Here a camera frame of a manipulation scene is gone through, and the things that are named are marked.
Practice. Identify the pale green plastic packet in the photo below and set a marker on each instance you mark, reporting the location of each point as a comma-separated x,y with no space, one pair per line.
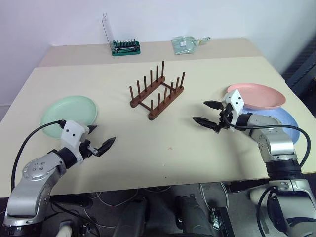
184,45

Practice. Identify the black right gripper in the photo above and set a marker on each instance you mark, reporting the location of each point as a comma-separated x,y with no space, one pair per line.
225,118

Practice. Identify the dark metal frame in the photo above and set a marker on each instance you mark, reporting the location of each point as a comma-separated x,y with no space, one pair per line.
302,69

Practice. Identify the dark rounded shape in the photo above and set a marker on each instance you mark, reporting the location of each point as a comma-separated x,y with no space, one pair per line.
192,217

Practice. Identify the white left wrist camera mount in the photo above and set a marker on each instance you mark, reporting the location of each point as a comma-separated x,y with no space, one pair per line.
71,131

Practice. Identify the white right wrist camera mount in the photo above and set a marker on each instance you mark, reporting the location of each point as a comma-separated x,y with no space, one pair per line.
235,99

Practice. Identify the wooden dish rack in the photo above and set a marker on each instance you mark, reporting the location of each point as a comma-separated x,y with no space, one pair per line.
154,114

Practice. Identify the pale green plate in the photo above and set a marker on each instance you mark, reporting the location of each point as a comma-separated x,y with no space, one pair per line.
71,108

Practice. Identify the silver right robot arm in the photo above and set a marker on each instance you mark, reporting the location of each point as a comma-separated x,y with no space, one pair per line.
279,143

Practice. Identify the light blue plate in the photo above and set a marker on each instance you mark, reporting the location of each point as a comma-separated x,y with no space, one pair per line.
287,118

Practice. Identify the black table bracket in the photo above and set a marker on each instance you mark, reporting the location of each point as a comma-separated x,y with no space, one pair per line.
247,186
71,200

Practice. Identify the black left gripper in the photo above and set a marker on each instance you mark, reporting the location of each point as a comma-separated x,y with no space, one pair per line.
86,148

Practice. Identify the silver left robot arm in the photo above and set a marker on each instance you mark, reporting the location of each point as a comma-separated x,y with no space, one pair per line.
32,182

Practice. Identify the small green connector board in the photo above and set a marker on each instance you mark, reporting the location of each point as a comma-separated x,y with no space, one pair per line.
214,219

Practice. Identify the green screwdriver bit set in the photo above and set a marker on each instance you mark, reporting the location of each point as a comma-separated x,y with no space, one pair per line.
126,50

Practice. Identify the pink red plate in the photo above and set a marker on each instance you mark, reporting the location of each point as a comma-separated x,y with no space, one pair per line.
259,95

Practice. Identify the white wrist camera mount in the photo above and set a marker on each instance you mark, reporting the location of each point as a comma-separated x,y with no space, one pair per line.
235,99
71,131

